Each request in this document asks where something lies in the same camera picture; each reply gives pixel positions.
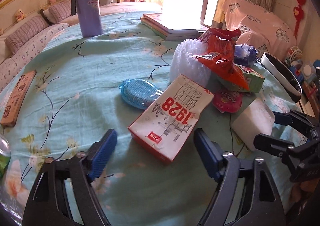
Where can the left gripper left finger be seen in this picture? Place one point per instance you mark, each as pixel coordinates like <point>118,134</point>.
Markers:
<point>99,154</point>

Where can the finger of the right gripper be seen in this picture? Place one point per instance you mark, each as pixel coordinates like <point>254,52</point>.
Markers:
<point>282,118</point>

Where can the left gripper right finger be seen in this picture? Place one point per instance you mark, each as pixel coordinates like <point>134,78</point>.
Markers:
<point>211,155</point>

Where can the white red milk carton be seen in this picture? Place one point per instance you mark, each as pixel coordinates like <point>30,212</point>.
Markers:
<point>163,128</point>

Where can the red snack bag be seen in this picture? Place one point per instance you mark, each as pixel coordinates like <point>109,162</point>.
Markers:
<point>219,55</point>

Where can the black round trash bin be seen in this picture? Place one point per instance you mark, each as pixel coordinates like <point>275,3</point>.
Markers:
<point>283,74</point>

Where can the white foam block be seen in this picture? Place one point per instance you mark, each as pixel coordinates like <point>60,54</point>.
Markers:
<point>257,118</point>

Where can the green juice box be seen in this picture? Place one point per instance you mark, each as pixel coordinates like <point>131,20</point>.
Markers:
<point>253,79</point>

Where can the pink jelly pouch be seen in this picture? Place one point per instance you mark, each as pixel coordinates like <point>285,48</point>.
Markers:
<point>227,101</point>

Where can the blue hairbrush in package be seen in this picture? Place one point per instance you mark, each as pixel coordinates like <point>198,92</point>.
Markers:
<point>139,93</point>

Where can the purple plastic wrapper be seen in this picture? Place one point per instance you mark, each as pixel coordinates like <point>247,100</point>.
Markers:
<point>245,55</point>

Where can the light blue floral tablecloth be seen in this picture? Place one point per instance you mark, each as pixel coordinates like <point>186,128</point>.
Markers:
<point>75,98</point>

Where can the green plastic bottle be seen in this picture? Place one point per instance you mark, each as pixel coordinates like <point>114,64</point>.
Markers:
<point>5,155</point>

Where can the pink heart patterned bed cover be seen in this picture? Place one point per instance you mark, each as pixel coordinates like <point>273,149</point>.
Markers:
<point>259,28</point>

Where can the wooden mahjong ruler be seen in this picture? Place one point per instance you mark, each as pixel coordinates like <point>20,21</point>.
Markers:
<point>16,99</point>

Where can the white foam fruit net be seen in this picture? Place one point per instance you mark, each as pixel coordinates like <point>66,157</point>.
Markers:
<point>185,63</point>

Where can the red chinese knot decoration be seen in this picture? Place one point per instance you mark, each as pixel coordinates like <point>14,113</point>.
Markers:
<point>299,15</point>

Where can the stack of colourful books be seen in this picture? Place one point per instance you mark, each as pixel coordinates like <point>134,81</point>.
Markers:
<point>172,27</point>

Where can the striped pink pillow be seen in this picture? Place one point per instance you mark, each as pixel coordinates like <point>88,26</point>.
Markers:
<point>25,32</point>
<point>60,11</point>

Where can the purple thermos bottle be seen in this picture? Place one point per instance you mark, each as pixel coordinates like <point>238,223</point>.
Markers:
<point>88,12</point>

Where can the small teddy bear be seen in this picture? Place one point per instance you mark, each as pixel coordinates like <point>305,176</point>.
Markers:
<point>20,15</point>

